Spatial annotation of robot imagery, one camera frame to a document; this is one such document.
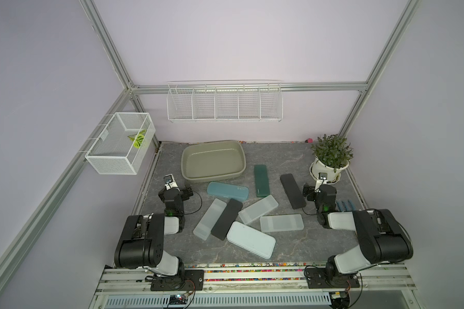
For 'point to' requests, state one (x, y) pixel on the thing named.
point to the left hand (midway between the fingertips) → (178, 184)
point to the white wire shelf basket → (225, 101)
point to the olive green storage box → (208, 160)
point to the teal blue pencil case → (227, 191)
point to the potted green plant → (332, 154)
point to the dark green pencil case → (261, 181)
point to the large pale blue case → (251, 239)
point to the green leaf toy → (138, 138)
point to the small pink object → (310, 140)
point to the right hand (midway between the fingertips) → (316, 182)
